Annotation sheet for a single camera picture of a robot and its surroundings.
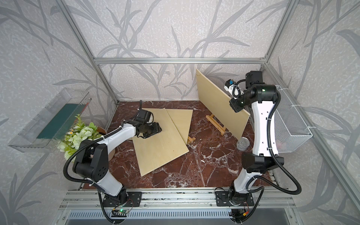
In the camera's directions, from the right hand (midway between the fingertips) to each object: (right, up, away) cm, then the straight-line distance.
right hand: (233, 101), depth 72 cm
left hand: (-43, -18, +19) cm, 50 cm away
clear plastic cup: (+11, -26, +16) cm, 33 cm away
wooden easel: (-4, -14, +27) cm, 31 cm away
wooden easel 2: (-22, -24, +19) cm, 38 cm away
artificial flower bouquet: (-74, -15, -8) cm, 75 cm away
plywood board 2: (-41, -29, +13) cm, 51 cm away
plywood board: (-8, -1, +2) cm, 8 cm away
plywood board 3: (-29, -10, +30) cm, 43 cm away
